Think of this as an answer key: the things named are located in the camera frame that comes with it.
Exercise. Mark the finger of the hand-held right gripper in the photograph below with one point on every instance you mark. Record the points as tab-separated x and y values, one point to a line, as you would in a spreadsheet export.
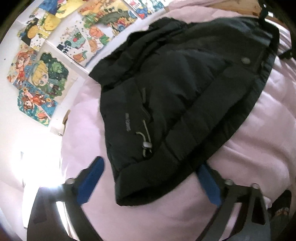
288	54

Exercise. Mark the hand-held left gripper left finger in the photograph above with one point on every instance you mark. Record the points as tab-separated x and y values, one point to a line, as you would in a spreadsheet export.
90	183

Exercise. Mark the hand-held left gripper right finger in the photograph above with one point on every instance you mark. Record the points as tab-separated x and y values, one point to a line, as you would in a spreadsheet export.
209	187

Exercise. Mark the black puffer jacket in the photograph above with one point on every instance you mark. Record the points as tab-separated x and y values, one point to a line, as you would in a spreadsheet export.
185	92

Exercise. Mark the pink duvet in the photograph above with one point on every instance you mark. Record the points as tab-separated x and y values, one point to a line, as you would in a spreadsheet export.
254	150

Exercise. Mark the black slipper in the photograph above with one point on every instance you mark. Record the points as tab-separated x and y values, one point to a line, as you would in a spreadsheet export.
281	206

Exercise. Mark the orange-haired girl blue drawing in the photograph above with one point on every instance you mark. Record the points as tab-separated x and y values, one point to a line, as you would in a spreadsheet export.
34	105

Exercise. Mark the blonde character drawing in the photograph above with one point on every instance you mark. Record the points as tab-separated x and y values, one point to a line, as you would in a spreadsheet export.
47	74

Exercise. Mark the swimming girl drawing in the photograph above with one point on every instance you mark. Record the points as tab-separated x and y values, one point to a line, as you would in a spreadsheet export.
20	64

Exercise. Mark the oranges and cup drawing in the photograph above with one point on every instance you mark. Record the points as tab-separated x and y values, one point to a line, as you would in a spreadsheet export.
77	39

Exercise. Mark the dragon and buildings drawing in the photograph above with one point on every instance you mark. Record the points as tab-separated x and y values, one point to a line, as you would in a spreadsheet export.
144	7

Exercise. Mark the sunflower drawing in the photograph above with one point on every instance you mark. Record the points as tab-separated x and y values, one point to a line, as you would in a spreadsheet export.
41	26

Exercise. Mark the landscape drawing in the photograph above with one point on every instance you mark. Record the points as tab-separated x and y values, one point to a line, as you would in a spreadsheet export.
104	14

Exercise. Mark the fish drawing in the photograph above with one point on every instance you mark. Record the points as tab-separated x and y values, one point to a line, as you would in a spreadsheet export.
63	8

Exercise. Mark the wooden bed frame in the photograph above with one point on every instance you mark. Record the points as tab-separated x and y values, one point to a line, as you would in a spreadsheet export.
231	5

